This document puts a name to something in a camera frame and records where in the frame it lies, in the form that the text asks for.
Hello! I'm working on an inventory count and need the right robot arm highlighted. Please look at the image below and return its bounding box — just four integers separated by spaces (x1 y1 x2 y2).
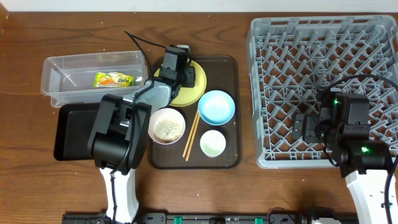
292 91 397 223

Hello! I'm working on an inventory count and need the black plastic tray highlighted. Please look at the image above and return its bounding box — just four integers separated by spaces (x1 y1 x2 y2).
53 101 145 162

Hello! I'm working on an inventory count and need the grey plastic dishwasher rack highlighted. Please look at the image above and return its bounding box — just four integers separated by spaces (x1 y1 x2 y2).
246 15 397 169

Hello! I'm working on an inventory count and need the green yellow snack wrapper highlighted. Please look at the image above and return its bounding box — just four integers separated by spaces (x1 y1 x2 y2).
93 72 134 88

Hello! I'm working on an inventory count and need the pink bowl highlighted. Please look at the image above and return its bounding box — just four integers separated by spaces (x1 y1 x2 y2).
148 108 185 144

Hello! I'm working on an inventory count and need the yellow round plate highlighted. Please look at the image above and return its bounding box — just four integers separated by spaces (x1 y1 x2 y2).
154 58 207 107

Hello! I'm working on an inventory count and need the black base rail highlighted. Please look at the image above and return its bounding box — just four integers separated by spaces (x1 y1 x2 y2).
61 212 358 224

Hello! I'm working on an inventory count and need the wooden chopstick right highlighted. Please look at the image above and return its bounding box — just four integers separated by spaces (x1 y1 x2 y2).
184 115 200 162

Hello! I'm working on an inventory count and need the light blue bowl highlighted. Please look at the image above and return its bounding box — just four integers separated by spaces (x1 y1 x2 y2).
198 90 236 126

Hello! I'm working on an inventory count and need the clear plastic bin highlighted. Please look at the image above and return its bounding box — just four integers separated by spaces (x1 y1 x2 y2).
41 51 148 108

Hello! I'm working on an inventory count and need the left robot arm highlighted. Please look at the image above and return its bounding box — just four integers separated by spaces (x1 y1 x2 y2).
87 45 195 223

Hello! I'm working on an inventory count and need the white green cup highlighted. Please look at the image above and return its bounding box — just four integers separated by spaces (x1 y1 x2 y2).
200 130 226 158

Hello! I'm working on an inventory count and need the white rice pile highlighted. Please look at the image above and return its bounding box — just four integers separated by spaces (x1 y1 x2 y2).
154 119 183 143

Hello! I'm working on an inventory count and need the wooden chopstick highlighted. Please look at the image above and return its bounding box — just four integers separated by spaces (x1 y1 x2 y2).
182 110 199 157
184 115 200 162

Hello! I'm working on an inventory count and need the wooden chopstick left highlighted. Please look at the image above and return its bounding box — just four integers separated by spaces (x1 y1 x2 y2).
182 110 199 157

